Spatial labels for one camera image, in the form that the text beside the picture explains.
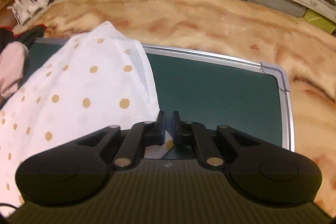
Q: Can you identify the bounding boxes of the white sneaker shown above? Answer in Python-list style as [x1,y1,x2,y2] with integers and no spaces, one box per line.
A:
[7,0,32,25]
[20,0,40,17]

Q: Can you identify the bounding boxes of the black garment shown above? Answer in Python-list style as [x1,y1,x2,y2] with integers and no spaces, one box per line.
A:
[0,25,48,55]

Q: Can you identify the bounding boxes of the pink garment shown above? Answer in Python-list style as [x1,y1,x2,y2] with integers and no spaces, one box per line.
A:
[0,42,29,98]

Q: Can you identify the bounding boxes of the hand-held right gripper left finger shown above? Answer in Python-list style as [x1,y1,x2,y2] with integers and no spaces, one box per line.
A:
[76,111,166,169]

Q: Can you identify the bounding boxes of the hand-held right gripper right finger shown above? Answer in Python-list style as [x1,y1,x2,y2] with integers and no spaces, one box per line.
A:
[172,111,260,169]

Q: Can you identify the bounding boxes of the white polka dot garment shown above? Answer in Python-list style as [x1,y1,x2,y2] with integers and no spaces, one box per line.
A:
[0,21,174,210]

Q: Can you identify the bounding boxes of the green board with silver frame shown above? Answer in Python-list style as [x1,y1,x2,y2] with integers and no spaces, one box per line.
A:
[22,38,296,161]

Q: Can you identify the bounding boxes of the black cable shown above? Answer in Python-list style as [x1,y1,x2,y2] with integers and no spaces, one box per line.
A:
[0,202,17,214]

